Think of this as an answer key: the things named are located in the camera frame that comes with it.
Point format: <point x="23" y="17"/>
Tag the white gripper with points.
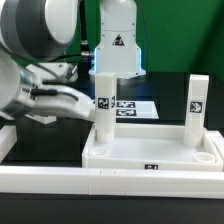
<point x="62" y="101"/>

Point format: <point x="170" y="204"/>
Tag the white U-shaped obstacle fence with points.
<point x="104" y="181"/>

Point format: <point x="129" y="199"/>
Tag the white desk top panel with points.
<point x="153" y="147"/>

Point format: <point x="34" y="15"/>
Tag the fiducial marker sheet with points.
<point x="136" y="109"/>

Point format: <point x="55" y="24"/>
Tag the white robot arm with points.
<point x="43" y="30"/>

